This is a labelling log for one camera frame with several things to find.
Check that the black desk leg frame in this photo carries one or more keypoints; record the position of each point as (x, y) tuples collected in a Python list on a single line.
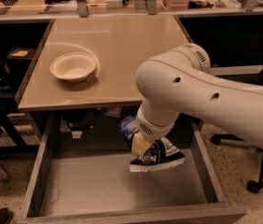
[(20, 146)]

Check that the grey open drawer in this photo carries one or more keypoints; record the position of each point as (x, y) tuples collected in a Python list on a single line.
[(89, 181)]

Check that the blue chip bag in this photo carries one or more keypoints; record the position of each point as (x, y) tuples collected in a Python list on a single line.
[(161, 156)]

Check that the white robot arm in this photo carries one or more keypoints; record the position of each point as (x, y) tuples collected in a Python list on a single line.
[(177, 82)]

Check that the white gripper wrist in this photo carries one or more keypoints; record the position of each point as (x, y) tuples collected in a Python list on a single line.
[(155, 129)]

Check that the white paper bowl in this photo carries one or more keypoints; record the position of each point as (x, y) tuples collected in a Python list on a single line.
[(73, 67)]

